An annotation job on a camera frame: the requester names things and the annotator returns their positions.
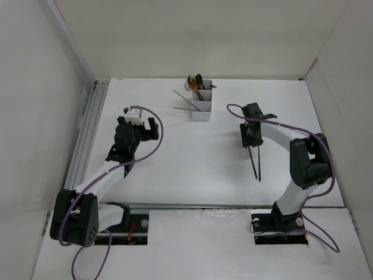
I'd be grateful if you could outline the black spoon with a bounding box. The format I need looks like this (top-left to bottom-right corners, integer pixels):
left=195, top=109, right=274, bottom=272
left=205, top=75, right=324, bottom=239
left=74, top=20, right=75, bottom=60
left=195, top=74, right=205, bottom=90

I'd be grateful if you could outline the white ceramic spoon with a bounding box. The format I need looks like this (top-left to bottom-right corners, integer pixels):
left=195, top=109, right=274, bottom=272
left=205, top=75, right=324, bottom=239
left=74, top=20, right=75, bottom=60
left=184, top=82, right=192, bottom=92

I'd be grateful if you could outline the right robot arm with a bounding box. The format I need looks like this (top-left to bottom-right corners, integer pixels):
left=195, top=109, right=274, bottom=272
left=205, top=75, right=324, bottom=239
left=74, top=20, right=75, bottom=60
left=240, top=103, right=336, bottom=234

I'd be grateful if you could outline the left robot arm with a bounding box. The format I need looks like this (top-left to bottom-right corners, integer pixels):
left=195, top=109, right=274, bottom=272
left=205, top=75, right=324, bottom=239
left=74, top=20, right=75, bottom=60
left=50, top=117, right=164, bottom=247

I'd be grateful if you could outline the black chopstick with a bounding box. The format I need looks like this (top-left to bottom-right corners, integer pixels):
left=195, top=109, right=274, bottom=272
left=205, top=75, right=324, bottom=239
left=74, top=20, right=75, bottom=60
left=248, top=147, right=258, bottom=180
left=258, top=146, right=262, bottom=182

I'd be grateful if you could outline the white compartment organizer box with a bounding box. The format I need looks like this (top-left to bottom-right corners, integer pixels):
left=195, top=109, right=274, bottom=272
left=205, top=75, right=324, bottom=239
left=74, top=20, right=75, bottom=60
left=191, top=80, right=213, bottom=121

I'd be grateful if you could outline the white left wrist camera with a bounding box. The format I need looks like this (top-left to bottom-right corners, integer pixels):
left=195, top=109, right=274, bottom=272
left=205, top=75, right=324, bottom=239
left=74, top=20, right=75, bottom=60
left=123, top=106, right=143, bottom=125

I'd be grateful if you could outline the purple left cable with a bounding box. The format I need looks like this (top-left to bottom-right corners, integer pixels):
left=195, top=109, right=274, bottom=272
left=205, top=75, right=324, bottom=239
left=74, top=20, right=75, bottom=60
left=58, top=105, right=163, bottom=279

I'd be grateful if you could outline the purple cable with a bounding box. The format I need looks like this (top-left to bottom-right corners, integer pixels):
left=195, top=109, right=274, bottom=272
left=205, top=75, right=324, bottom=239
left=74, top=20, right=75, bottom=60
left=226, top=103, right=341, bottom=253
left=58, top=105, right=163, bottom=279

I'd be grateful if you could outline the aluminium rail frame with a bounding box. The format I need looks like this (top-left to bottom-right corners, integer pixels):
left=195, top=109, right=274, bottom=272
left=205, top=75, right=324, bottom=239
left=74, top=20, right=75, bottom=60
left=55, top=80, right=110, bottom=194

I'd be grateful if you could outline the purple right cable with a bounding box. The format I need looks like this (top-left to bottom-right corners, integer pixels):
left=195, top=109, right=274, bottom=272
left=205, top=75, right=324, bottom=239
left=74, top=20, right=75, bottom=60
left=226, top=103, right=341, bottom=253

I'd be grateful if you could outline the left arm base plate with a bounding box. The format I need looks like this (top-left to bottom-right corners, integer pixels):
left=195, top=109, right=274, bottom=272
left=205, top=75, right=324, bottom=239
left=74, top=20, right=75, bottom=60
left=107, top=212, right=150, bottom=246

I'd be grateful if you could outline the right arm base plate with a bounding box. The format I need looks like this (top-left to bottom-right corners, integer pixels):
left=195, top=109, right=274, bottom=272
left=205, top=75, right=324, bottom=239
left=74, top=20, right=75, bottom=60
left=250, top=213, right=308, bottom=245

